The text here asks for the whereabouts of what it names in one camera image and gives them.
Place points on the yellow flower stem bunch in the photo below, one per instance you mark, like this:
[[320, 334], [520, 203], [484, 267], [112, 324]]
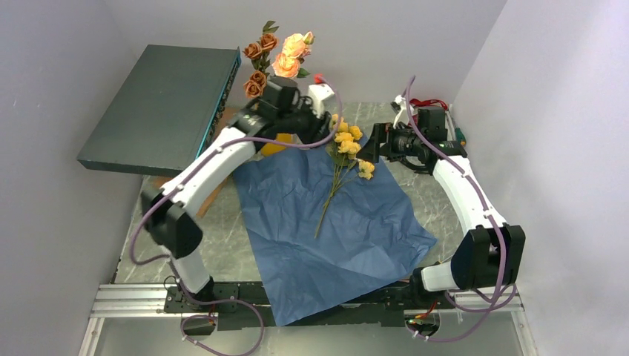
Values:
[[343, 150]]

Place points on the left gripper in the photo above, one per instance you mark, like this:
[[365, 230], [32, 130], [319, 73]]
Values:
[[318, 127]]

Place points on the red ribbon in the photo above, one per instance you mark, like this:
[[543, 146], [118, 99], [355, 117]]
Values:
[[430, 102]]

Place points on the pink peony stem bunch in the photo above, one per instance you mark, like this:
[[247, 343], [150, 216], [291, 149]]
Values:
[[288, 63]]

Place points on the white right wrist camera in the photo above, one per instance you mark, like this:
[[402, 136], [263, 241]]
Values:
[[399, 106]]

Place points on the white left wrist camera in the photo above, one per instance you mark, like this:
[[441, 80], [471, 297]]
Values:
[[320, 93]]

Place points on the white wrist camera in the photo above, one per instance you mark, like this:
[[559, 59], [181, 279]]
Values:
[[320, 93], [399, 106]]

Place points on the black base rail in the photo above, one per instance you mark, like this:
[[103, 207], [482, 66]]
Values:
[[221, 302]]

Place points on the blue wrapping paper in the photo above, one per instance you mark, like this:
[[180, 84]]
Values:
[[315, 250]]

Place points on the yellow vase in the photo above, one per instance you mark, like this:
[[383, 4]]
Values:
[[271, 149]]

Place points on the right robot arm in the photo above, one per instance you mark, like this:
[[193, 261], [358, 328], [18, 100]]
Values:
[[491, 250]]

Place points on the brown rose stem bunch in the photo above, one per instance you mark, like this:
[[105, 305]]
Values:
[[258, 53]]

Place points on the green handled screwdriver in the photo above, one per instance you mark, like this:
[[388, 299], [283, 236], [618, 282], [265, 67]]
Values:
[[457, 132]]

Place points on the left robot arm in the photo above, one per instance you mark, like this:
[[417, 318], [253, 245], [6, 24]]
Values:
[[168, 212]]

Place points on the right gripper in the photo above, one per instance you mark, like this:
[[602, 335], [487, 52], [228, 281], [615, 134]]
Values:
[[384, 133]]

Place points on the grey network switch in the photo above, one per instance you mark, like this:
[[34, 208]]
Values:
[[165, 113]]

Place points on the wooden board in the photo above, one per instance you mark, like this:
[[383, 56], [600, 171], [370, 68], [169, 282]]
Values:
[[223, 121]]

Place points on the aluminium frame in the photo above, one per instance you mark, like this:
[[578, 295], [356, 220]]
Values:
[[128, 301]]

